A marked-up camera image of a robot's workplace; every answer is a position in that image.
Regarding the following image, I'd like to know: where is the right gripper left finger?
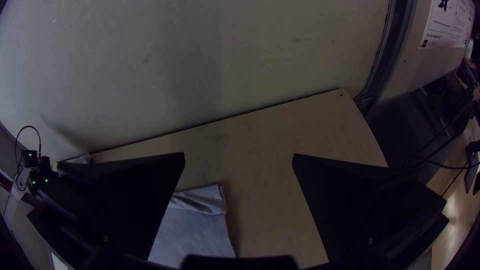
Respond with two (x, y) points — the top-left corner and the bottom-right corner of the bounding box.
(28, 151), (186, 260)

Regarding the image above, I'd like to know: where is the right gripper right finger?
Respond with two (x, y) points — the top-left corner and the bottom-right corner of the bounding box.
(291, 152), (450, 265)

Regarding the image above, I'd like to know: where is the white t-shirt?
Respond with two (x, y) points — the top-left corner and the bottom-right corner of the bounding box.
(56, 152), (238, 265)

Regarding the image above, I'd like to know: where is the dark metal rack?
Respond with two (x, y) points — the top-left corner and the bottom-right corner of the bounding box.
(365, 71), (474, 185)

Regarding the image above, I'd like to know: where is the black floor stand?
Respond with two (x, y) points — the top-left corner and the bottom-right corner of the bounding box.
(464, 140), (480, 197)

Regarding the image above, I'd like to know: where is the white paper poster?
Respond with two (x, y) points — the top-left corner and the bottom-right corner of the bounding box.
(418, 0), (477, 50)

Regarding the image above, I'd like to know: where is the black cable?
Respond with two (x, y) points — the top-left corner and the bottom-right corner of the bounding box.
(14, 125), (43, 177)
(414, 155), (473, 172)

